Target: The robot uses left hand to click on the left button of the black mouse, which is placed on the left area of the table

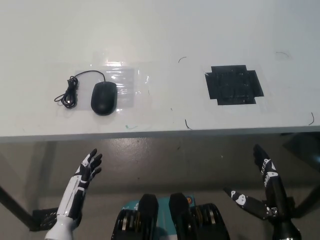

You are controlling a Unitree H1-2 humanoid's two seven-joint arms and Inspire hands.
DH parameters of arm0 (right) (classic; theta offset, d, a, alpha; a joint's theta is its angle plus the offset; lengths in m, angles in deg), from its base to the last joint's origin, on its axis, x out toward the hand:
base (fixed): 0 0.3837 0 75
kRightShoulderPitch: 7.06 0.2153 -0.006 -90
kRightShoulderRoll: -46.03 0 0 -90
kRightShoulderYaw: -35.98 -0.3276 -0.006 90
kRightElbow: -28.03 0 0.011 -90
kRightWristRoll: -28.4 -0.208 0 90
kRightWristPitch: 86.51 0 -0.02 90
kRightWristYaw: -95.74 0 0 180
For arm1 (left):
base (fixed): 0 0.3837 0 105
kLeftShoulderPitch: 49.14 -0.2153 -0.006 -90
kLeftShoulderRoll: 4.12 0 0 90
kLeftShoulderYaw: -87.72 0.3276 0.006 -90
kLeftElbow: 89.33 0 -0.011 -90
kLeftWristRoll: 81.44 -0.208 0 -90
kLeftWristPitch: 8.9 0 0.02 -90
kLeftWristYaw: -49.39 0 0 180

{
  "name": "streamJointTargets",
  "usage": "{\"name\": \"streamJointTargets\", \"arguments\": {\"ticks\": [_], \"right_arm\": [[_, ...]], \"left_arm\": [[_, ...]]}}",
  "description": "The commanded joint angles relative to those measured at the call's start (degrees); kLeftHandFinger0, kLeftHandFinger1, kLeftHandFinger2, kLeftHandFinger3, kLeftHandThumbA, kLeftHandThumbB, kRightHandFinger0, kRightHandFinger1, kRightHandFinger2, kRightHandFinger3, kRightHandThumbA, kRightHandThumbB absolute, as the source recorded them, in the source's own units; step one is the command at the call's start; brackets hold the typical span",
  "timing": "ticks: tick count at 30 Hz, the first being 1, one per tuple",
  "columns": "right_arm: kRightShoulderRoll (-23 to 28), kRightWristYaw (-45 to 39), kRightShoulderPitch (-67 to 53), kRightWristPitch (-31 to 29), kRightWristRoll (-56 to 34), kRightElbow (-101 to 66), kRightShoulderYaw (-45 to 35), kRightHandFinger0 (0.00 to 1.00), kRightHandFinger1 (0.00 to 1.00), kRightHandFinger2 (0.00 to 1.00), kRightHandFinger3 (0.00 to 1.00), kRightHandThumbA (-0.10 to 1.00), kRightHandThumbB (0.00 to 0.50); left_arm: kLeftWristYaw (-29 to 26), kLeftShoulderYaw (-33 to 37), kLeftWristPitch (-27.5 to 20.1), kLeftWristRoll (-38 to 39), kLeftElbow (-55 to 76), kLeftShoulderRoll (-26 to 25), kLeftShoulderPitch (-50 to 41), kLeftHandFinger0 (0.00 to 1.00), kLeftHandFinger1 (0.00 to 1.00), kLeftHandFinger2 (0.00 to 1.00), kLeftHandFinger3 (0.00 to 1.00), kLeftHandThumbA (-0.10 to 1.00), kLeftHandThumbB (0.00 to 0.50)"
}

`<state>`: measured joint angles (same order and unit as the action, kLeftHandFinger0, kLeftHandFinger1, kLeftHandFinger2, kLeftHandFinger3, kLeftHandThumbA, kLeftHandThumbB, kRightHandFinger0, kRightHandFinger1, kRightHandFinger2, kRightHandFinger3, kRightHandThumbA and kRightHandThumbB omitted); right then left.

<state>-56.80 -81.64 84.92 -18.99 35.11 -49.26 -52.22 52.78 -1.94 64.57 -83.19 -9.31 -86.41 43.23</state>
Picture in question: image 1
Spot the black and white right hand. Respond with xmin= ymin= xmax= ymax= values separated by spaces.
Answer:
xmin=223 ymin=144 xmax=297 ymax=224

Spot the white and black left hand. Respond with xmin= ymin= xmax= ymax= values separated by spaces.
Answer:
xmin=56 ymin=148 xmax=103 ymax=225

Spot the black computer mouse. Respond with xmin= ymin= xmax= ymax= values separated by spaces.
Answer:
xmin=90 ymin=81 xmax=118 ymax=116

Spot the black mouse cable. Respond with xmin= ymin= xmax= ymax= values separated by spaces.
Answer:
xmin=53 ymin=70 xmax=107 ymax=110

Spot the black table leg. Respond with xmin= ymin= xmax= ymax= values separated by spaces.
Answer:
xmin=0 ymin=184 xmax=38 ymax=232
xmin=292 ymin=183 xmax=320 ymax=218

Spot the black table foot plate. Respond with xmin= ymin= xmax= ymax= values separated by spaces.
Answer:
xmin=29 ymin=207 xmax=61 ymax=232

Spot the black tape patch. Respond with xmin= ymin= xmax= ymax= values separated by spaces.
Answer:
xmin=204 ymin=64 xmax=265 ymax=106

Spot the transparent tape sheet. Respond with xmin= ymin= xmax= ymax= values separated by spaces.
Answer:
xmin=72 ymin=49 xmax=151 ymax=113

